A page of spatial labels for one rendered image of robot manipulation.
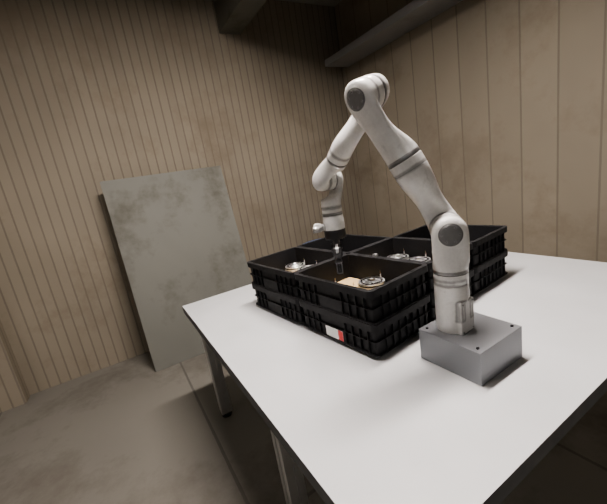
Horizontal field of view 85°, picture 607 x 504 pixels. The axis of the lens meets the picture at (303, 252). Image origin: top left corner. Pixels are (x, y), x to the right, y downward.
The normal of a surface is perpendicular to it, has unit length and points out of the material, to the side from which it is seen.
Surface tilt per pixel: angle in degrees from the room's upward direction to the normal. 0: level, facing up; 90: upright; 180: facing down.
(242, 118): 90
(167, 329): 79
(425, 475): 0
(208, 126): 90
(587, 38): 90
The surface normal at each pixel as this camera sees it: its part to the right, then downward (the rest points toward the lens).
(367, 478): -0.16, -0.96
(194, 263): 0.47, -0.07
